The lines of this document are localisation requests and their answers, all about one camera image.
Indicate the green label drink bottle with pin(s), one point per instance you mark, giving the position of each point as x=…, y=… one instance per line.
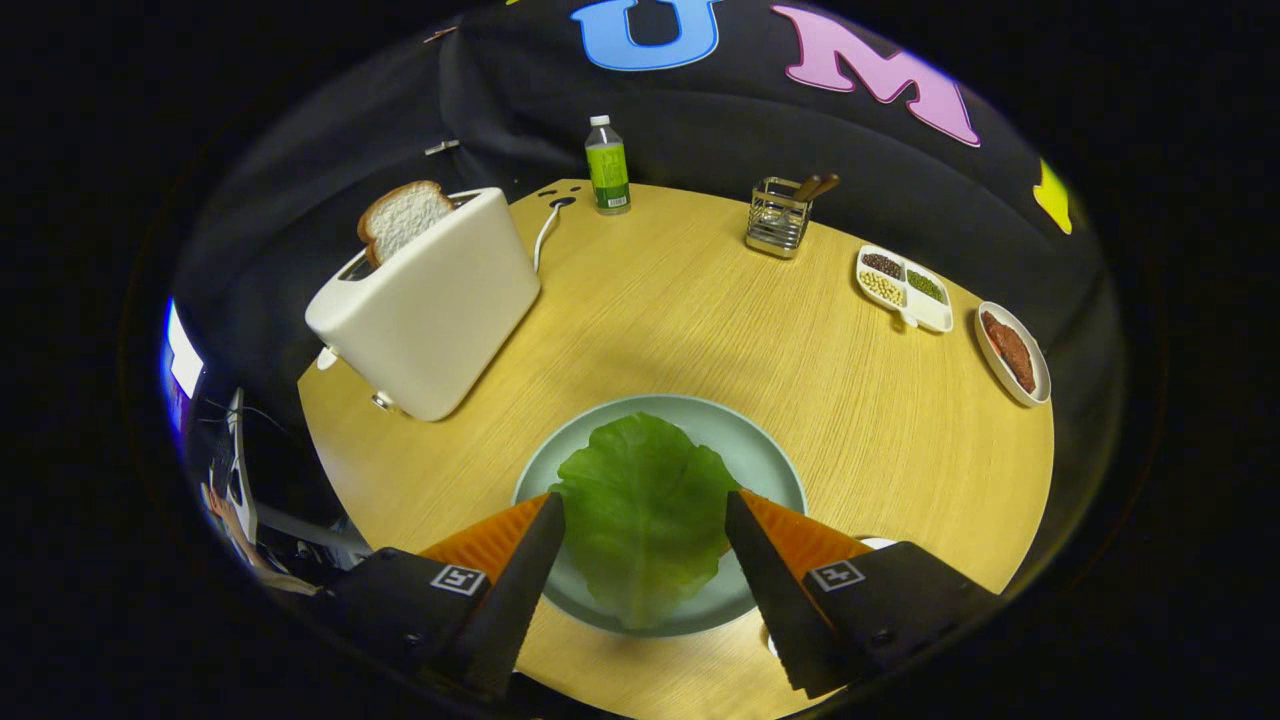
x=607, y=170

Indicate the square white plate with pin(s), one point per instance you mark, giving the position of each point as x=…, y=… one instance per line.
x=878, y=543

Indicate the lit screen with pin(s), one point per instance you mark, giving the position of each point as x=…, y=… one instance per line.
x=183, y=360

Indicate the green lettuce leaf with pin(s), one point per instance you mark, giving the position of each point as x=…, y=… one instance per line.
x=645, y=520

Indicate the round white meat plate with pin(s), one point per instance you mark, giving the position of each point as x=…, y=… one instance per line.
x=1040, y=385

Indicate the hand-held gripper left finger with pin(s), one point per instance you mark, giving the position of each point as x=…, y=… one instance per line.
x=515, y=600

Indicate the brown cooked meat slice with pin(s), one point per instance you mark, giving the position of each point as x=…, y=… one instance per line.
x=1010, y=350

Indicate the white bread slice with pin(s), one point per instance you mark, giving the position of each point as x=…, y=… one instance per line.
x=405, y=215

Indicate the white divided bean dish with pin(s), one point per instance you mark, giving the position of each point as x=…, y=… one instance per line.
x=935, y=315

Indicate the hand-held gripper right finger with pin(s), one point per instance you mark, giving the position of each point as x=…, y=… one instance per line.
x=775, y=600

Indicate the white toaster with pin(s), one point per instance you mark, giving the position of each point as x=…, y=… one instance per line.
x=430, y=310

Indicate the black backdrop cloth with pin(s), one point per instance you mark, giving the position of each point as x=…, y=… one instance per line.
x=500, y=100

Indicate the round pale green plate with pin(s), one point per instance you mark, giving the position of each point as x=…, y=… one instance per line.
x=760, y=450

